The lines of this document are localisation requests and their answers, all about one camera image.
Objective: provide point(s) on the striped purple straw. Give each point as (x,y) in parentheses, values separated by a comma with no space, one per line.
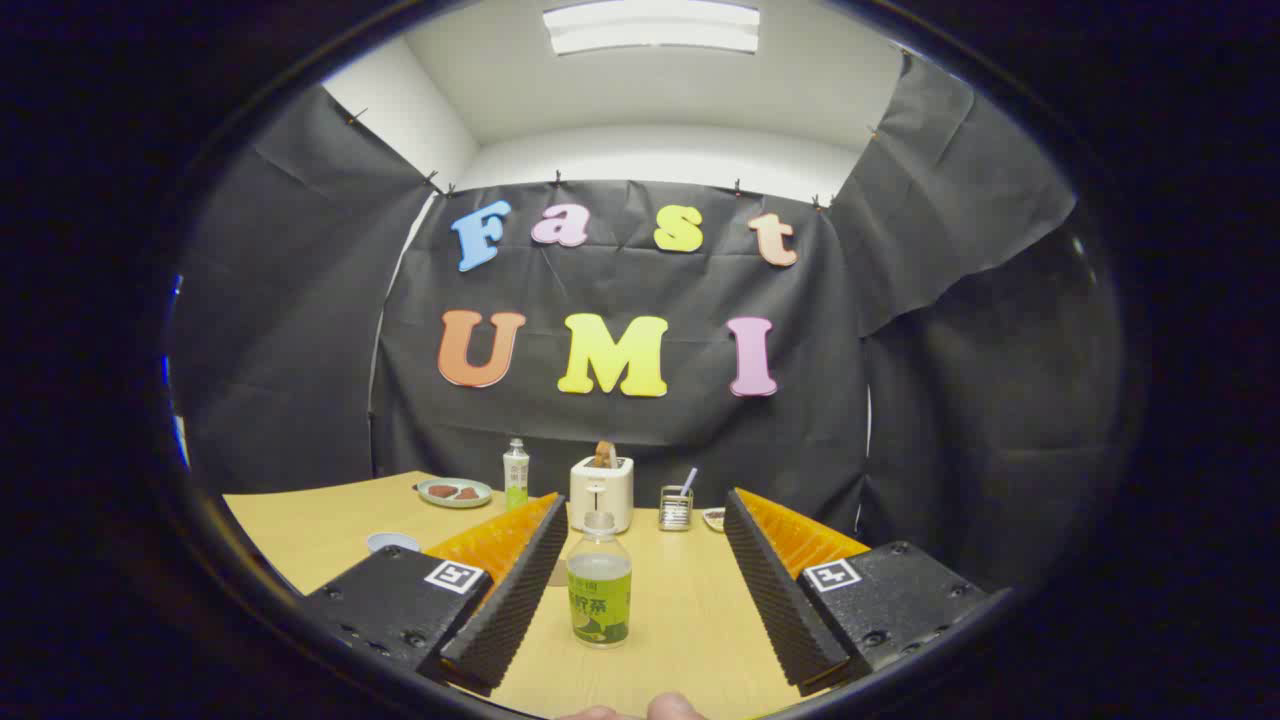
(689,480)

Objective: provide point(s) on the pale white cup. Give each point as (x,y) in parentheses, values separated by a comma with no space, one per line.
(392,541)

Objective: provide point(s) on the green label juice bottle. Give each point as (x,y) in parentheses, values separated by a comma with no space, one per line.
(600,600)

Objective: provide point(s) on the capped slim green bottle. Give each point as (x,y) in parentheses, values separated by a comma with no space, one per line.
(516,480)

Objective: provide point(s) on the white toaster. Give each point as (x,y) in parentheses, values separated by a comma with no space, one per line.
(600,495)

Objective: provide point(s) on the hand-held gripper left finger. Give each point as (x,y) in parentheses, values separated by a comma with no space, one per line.
(510,610)

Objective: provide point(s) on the black backdrop cloth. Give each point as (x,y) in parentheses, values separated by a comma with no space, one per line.
(620,420)

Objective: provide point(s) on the white divided seed dish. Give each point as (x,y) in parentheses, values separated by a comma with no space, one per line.
(714,519)

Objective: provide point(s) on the wooden table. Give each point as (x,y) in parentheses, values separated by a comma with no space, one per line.
(680,600)

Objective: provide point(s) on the pale green plate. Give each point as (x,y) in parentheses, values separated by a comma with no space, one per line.
(455,499)

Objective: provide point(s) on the ceiling light panel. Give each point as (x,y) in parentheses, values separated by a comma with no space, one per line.
(650,28)

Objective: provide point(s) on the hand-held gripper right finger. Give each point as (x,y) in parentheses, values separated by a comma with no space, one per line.
(775,600)

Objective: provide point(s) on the brown bread slice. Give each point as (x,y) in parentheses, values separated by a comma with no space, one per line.
(605,455)

